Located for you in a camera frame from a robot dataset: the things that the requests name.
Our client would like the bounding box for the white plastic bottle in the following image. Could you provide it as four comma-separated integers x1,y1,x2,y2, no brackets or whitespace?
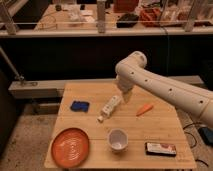
97,95,121,123

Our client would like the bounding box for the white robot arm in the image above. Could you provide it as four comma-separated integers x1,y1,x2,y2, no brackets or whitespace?
115,51,213,129

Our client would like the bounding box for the white ceramic bowl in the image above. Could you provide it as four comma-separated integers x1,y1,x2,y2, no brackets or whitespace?
107,129,128,153

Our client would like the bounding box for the orange carrot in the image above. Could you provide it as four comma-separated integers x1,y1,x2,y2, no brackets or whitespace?
136,104,153,116

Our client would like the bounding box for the wooden table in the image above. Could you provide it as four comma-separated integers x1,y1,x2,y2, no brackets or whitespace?
52,82,196,170

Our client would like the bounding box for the blue sponge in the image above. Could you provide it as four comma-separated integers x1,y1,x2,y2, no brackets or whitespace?
70,101,89,112

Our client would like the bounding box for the black snack packet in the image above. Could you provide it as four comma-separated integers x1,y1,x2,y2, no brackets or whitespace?
145,142,177,157

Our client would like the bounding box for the black case on shelf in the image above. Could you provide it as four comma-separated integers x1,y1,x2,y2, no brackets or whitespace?
116,13,139,28

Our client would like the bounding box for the orange ribbed plate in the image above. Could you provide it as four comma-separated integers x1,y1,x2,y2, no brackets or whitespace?
51,128,90,169

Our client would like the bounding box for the red basket on shelf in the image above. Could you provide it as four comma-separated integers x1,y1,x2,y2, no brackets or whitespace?
140,8,161,27

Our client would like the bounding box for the black box on floor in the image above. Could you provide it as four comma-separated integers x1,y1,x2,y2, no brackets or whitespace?
198,127,213,146

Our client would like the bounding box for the grey metal rail bench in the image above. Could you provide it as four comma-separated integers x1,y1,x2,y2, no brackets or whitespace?
8,79,68,100

